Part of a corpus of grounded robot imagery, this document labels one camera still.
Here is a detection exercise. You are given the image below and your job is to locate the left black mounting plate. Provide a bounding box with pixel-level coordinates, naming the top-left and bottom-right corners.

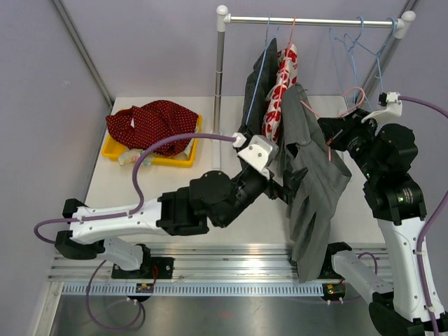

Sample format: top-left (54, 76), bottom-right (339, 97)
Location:
top-left (111, 255), bottom-right (175, 280)

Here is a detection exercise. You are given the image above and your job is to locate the yellow plastic tray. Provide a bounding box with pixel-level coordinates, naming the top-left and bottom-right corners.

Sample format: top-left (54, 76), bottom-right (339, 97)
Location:
top-left (101, 132), bottom-right (198, 168)

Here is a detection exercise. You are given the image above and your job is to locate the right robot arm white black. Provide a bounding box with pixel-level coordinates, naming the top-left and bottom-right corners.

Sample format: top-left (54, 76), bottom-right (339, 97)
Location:
top-left (317, 108), bottom-right (447, 335)

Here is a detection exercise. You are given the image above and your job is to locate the silver white clothes rack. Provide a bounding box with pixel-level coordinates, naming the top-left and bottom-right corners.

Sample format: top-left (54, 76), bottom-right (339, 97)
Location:
top-left (207, 4), bottom-right (417, 172)

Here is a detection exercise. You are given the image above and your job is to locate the white red floral skirt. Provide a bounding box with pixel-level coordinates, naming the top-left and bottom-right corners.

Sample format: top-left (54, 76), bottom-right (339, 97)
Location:
top-left (261, 43), bottom-right (298, 143)

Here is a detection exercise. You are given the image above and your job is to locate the pink hanger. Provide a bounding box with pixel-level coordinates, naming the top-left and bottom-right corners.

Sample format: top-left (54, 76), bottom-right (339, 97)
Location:
top-left (299, 86), bottom-right (367, 162)
top-left (285, 17), bottom-right (296, 66)

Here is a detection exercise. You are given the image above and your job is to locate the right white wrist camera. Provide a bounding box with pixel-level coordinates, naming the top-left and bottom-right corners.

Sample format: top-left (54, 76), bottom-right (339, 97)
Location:
top-left (361, 92), bottom-right (403, 124)

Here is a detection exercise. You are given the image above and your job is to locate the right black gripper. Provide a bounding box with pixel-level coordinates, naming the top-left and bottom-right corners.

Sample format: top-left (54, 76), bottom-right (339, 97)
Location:
top-left (319, 108), bottom-right (382, 181)

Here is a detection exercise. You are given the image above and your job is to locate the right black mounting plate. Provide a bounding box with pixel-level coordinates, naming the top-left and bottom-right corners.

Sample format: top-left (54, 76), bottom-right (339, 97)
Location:
top-left (289, 255), bottom-right (337, 280)

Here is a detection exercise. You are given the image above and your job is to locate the blue hanger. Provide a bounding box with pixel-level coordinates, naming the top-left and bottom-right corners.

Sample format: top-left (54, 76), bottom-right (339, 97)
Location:
top-left (328, 16), bottom-right (365, 111)
top-left (244, 14), bottom-right (281, 125)
top-left (363, 17), bottom-right (398, 97)

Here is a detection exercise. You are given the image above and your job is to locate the black mounting plate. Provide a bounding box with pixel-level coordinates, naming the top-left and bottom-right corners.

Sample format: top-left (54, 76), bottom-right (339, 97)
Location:
top-left (111, 255), bottom-right (175, 280)
top-left (289, 255), bottom-right (337, 280)

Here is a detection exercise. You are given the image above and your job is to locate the dark grey dotted skirt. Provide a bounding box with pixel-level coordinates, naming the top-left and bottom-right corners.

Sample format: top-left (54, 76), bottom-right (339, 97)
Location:
top-left (237, 36), bottom-right (279, 141)

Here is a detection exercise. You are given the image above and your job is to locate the white slotted cable duct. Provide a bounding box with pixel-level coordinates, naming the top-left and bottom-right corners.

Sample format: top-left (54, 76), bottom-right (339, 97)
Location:
top-left (62, 282), bottom-right (323, 297)

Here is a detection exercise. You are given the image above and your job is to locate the aluminium rail base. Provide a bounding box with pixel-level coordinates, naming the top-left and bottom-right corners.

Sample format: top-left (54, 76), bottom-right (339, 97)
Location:
top-left (47, 243), bottom-right (393, 284)

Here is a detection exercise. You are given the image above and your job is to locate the red white polka-dot skirt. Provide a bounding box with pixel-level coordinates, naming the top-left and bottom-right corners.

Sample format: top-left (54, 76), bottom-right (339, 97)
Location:
top-left (102, 100), bottom-right (200, 160)

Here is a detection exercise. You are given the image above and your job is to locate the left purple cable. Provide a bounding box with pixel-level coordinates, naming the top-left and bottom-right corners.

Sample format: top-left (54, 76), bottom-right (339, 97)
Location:
top-left (33, 132), bottom-right (239, 330)

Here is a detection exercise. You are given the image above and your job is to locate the plain grey skirt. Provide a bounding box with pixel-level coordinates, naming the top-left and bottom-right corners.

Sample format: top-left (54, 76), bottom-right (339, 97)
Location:
top-left (278, 83), bottom-right (351, 265)

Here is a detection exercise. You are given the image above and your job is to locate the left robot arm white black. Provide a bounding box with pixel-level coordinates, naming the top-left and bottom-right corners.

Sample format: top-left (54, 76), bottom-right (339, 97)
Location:
top-left (54, 167), bottom-right (308, 279)

